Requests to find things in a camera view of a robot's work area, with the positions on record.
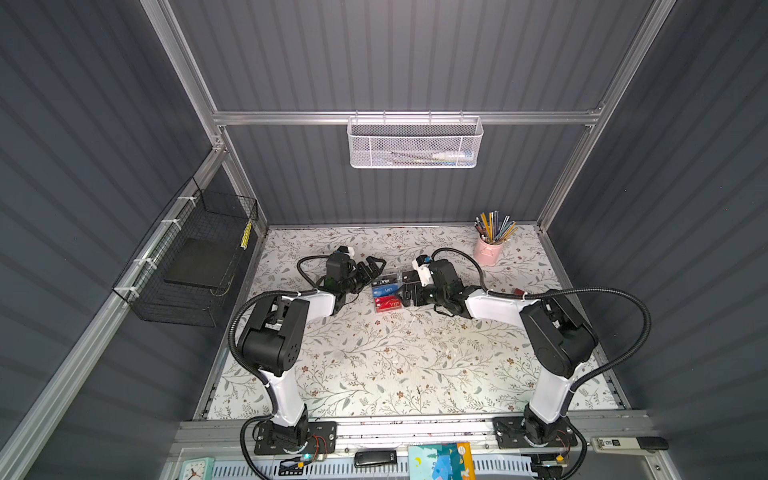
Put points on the pens in pink cup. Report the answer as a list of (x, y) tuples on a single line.
[(493, 228)]

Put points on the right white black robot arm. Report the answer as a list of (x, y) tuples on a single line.
[(561, 339)]

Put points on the black wire wall basket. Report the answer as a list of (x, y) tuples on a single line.
[(204, 214)]

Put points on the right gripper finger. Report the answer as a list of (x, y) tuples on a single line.
[(411, 297), (410, 279)]

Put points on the black stapler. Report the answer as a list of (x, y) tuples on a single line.
[(374, 458)]

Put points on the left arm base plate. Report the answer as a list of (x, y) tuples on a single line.
[(308, 437)]

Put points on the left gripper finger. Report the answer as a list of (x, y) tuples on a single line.
[(374, 267), (360, 283)]

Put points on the markers in white basket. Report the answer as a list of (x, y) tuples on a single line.
[(459, 157)]

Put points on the yellow tag on basket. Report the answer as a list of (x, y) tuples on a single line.
[(245, 237)]

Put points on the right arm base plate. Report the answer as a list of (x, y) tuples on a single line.
[(517, 432)]

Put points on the small teal clock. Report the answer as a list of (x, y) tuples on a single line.
[(197, 469)]

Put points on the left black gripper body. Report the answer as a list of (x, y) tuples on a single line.
[(348, 286)]

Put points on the white wire mesh basket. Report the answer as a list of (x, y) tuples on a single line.
[(372, 138)]

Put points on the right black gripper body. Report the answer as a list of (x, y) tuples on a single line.
[(435, 296)]

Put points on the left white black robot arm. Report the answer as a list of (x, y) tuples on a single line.
[(265, 335)]

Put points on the pink pen cup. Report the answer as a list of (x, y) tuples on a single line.
[(487, 254)]

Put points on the clear plastic organizer box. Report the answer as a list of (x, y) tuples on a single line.
[(385, 292)]

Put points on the black pad in basket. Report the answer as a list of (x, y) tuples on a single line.
[(202, 263)]

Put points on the colourful picture book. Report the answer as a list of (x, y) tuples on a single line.
[(449, 461)]

